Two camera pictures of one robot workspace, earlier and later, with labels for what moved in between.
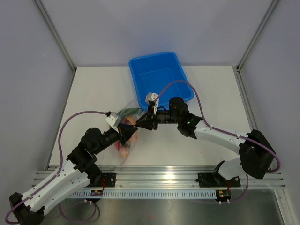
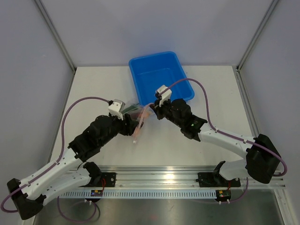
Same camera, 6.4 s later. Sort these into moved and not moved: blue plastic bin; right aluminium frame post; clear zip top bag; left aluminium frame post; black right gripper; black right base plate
Moved: black right gripper; clear zip top bag
Not moved: blue plastic bin; right aluminium frame post; black right base plate; left aluminium frame post
